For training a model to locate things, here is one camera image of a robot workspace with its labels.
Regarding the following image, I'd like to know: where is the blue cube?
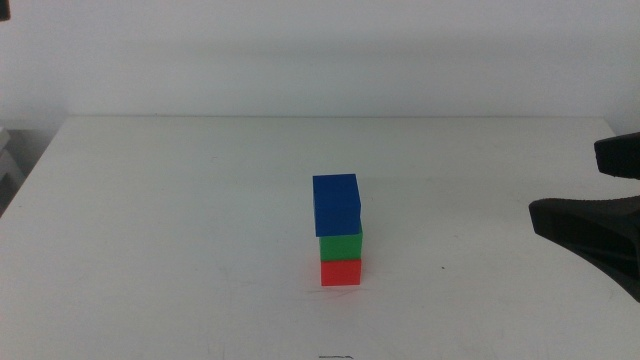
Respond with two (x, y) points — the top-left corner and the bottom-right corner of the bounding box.
(312, 173), (363, 238)

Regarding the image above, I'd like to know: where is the red cube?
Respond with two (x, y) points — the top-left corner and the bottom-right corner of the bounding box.
(320, 258), (363, 288)

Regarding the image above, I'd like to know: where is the green cube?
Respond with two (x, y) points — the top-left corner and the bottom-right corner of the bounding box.
(318, 224), (365, 263)

